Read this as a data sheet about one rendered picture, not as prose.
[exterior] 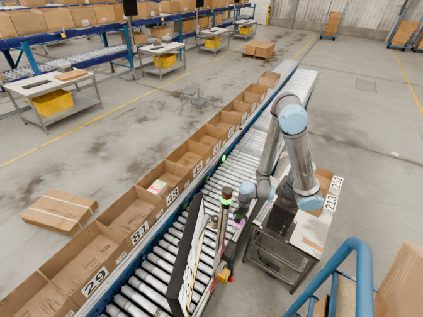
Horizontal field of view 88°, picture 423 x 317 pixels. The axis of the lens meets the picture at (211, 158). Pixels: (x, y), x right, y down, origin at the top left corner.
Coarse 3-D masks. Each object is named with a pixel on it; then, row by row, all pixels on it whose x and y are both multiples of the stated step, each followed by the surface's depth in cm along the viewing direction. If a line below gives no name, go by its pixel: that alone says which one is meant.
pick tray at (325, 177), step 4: (316, 168) 240; (320, 168) 237; (316, 172) 242; (320, 172) 239; (324, 172) 237; (328, 172) 234; (316, 176) 240; (320, 176) 240; (324, 176) 239; (328, 176) 236; (332, 176) 232; (320, 180) 235; (324, 180) 236; (328, 180) 236; (320, 184) 230; (324, 184) 230; (328, 184) 231; (320, 188) 217; (324, 188) 215; (328, 188) 221
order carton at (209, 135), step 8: (200, 128) 251; (208, 128) 262; (216, 128) 257; (192, 136) 240; (200, 136) 259; (208, 136) 266; (216, 136) 263; (224, 136) 247; (208, 144) 255; (216, 144) 232; (224, 144) 256; (216, 152) 241
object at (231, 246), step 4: (232, 240) 141; (228, 244) 139; (232, 244) 138; (236, 244) 139; (228, 248) 136; (232, 248) 136; (236, 248) 138; (224, 252) 135; (228, 252) 135; (232, 252) 135; (224, 256) 134; (228, 256) 134; (232, 256) 134; (228, 260) 140
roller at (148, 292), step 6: (132, 276) 153; (132, 282) 150; (138, 282) 150; (138, 288) 148; (144, 288) 147; (150, 288) 149; (150, 294) 145; (156, 294) 145; (156, 300) 143; (162, 300) 143; (162, 306) 141; (168, 306) 140
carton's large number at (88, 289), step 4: (104, 268) 133; (100, 272) 131; (104, 272) 135; (96, 276) 129; (100, 276) 132; (104, 276) 136; (92, 280) 127; (96, 280) 130; (100, 280) 133; (88, 284) 125; (92, 284) 128; (96, 284) 132; (84, 288) 123; (88, 288) 126; (92, 288) 129; (84, 292) 124; (88, 292) 127
